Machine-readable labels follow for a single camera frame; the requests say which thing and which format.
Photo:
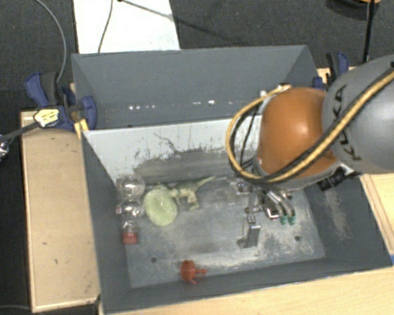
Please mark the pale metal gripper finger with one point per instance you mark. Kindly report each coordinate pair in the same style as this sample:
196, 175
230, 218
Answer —
245, 187
250, 234

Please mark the pale green toy dinosaur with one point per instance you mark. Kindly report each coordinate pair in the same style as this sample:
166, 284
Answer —
185, 192

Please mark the small red toy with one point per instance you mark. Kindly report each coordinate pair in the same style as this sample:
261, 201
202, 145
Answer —
188, 271

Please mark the pale green round disc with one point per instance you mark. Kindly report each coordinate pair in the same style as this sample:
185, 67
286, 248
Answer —
160, 208

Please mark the clear bottle with red cap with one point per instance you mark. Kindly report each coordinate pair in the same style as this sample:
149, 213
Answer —
130, 191

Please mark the grey metal bin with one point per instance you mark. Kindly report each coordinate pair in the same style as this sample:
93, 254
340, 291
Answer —
190, 84

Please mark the pale wood flat board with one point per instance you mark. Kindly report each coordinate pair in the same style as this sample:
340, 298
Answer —
56, 208

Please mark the black cylinder on white bracket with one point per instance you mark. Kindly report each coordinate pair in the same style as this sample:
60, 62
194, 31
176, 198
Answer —
331, 180

